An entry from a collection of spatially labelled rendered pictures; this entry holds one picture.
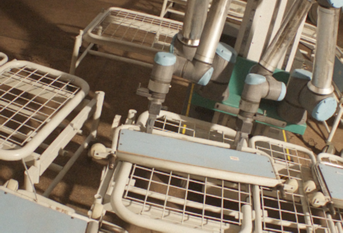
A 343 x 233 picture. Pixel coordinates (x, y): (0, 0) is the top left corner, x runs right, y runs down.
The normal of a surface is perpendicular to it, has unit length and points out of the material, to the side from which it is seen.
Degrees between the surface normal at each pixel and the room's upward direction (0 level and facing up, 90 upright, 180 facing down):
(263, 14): 90
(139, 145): 1
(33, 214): 5
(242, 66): 90
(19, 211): 5
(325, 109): 95
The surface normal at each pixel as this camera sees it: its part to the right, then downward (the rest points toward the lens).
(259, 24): -0.12, 0.41
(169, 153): 0.23, -0.88
